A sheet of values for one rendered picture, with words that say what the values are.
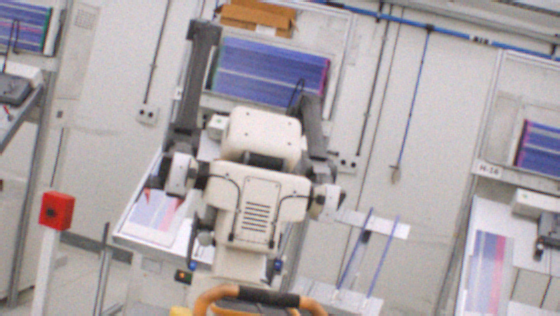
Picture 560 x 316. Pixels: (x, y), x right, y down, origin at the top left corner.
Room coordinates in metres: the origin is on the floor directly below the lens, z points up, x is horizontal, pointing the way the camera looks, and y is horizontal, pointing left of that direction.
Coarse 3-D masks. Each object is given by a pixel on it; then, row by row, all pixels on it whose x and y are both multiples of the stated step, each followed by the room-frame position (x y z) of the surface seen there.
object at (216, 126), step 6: (210, 120) 3.17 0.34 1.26; (216, 120) 3.17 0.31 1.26; (222, 120) 3.17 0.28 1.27; (210, 126) 3.14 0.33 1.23; (216, 126) 3.14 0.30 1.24; (222, 126) 3.14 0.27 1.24; (210, 132) 3.17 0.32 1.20; (216, 132) 3.16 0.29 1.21; (222, 132) 3.15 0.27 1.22; (216, 138) 3.18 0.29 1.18; (306, 144) 3.09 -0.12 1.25; (306, 150) 3.07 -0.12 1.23
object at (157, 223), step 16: (160, 160) 3.06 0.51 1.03; (160, 192) 2.92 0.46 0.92; (192, 192) 2.94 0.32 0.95; (144, 208) 2.85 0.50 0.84; (160, 208) 2.86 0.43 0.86; (128, 224) 2.79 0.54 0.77; (144, 224) 2.79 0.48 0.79; (160, 224) 2.80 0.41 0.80; (176, 224) 2.80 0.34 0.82; (144, 240) 2.73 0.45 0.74; (160, 240) 2.74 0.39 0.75
